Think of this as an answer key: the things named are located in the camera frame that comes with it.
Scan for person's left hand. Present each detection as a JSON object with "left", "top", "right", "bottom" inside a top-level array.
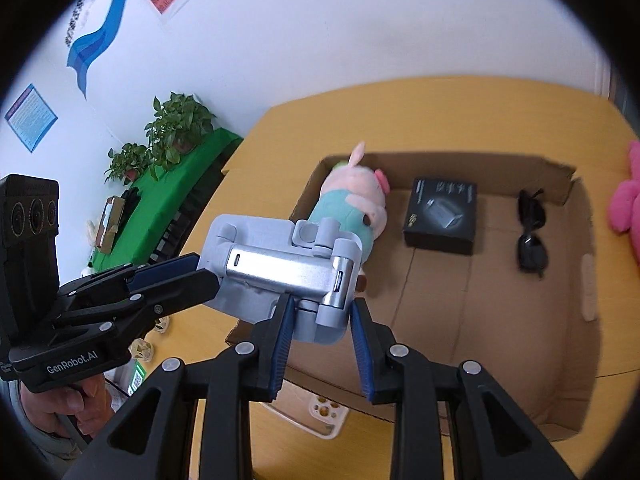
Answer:
[{"left": 20, "top": 375, "right": 118, "bottom": 436}]

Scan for green table cloth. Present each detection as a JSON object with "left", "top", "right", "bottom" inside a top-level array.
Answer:
[{"left": 87, "top": 127, "right": 246, "bottom": 273}]

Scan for white papers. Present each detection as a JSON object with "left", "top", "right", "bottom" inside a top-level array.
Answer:
[{"left": 102, "top": 362, "right": 148, "bottom": 406}]

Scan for blue-framed wall poster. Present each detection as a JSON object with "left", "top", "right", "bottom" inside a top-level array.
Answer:
[{"left": 4, "top": 83, "right": 58, "bottom": 153}]

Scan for white folding phone stand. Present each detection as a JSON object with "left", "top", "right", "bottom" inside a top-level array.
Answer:
[{"left": 197, "top": 214, "right": 363, "bottom": 346}]

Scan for clear paw-print phone case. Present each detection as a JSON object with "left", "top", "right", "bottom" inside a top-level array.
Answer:
[{"left": 262, "top": 392, "right": 348, "bottom": 441}]

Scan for black sunglasses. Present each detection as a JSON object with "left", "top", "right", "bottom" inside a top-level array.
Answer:
[{"left": 516, "top": 188, "right": 551, "bottom": 280}]

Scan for black product box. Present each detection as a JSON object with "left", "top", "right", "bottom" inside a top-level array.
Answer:
[{"left": 402, "top": 176, "right": 478, "bottom": 257}]

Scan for pink pig plush toy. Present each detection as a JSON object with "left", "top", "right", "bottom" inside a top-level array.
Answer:
[{"left": 306, "top": 141, "right": 391, "bottom": 293}]

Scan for small green potted plant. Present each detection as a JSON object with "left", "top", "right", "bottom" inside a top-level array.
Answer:
[{"left": 104, "top": 142, "right": 153, "bottom": 186}]

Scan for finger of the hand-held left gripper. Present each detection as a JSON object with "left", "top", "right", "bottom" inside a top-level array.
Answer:
[
  {"left": 62, "top": 269, "right": 222, "bottom": 337},
  {"left": 57, "top": 252, "right": 202, "bottom": 307}
]

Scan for large green potted plant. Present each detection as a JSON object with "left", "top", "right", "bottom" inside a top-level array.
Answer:
[{"left": 145, "top": 92, "right": 217, "bottom": 181}]

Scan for brown cardboard box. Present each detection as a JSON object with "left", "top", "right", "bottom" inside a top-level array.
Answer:
[{"left": 222, "top": 152, "right": 601, "bottom": 443}]

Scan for blue wave wall decal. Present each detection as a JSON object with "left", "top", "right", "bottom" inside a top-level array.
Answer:
[{"left": 66, "top": 0, "right": 151, "bottom": 101}]

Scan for brown tissue box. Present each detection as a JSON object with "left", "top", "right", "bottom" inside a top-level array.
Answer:
[{"left": 94, "top": 196, "right": 126, "bottom": 253}]

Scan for wooden desk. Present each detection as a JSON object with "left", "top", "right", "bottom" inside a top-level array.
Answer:
[{"left": 107, "top": 76, "right": 640, "bottom": 480}]

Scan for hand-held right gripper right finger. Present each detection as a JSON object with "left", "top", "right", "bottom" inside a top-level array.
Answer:
[{"left": 351, "top": 298, "right": 576, "bottom": 480}]

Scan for black object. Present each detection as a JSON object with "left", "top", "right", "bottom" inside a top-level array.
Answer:
[{"left": 120, "top": 187, "right": 142, "bottom": 222}]

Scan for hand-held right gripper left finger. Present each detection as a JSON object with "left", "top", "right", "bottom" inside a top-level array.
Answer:
[{"left": 80, "top": 294, "right": 296, "bottom": 480}]

